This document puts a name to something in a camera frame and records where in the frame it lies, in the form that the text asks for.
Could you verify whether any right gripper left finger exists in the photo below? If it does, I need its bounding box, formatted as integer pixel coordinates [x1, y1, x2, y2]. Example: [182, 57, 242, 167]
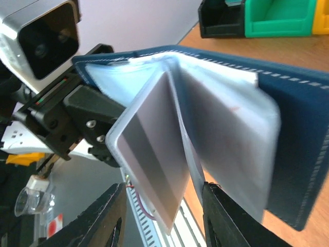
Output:
[39, 183, 126, 246]

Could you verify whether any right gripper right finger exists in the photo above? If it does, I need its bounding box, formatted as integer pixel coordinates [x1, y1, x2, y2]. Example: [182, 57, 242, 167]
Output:
[202, 182, 290, 247]

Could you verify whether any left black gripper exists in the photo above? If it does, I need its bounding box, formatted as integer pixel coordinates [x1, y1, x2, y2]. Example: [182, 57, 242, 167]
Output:
[12, 43, 126, 168]

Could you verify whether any grey striped credit card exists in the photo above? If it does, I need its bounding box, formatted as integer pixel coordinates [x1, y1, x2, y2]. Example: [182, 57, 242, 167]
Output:
[105, 71, 189, 234]

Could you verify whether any blue card holder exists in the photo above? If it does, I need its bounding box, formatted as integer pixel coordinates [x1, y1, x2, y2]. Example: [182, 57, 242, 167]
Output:
[72, 45, 328, 231]

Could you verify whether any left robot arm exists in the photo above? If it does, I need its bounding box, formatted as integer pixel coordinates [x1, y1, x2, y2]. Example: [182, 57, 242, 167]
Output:
[12, 63, 126, 246]

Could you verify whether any red white card on floor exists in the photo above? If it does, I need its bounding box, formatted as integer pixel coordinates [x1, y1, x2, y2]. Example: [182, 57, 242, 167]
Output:
[46, 214, 63, 239]

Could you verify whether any teal card in black bin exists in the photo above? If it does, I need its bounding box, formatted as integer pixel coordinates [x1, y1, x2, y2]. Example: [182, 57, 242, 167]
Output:
[225, 0, 242, 7]

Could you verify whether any black plastic bin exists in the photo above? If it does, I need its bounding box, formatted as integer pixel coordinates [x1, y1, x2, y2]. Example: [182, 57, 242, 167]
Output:
[198, 0, 245, 38]

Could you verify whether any green plastic bin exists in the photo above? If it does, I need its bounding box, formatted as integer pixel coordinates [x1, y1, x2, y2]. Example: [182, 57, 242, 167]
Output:
[245, 0, 317, 38]

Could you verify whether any yellow plastic bin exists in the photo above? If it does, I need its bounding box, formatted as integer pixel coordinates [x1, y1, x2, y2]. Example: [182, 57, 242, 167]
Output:
[312, 0, 328, 35]

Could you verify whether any aluminium front rail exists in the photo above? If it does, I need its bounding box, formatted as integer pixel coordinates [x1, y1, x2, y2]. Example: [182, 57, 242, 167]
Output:
[167, 199, 207, 247]

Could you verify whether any grey slotted cable duct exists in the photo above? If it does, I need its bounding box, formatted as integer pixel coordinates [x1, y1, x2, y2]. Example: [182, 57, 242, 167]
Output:
[126, 180, 162, 246]

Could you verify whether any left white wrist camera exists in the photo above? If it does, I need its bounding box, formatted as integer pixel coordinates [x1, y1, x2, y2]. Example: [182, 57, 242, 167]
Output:
[1, 1, 81, 93]

